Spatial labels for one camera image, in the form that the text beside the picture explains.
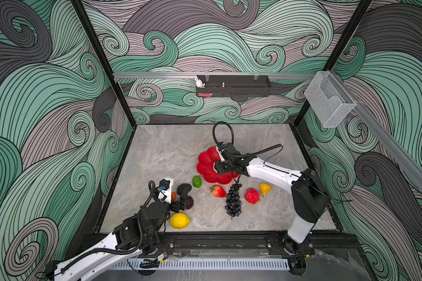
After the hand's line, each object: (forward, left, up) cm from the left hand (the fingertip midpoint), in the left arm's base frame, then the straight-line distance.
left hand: (179, 185), depth 73 cm
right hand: (+16, -18, -8) cm, 25 cm away
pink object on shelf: (+44, -10, +15) cm, 48 cm away
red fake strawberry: (+4, -18, -14) cm, 23 cm away
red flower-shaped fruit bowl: (+20, -11, -17) cm, 29 cm away
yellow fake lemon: (-10, 0, -14) cm, 17 cm away
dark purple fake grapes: (-2, -25, -15) cm, 29 cm away
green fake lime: (+9, -7, -15) cm, 19 cm away
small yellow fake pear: (+5, -41, -12) cm, 43 cm away
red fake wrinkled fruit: (+1, -34, -11) cm, 35 cm away
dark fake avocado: (+6, 0, -14) cm, 15 cm away
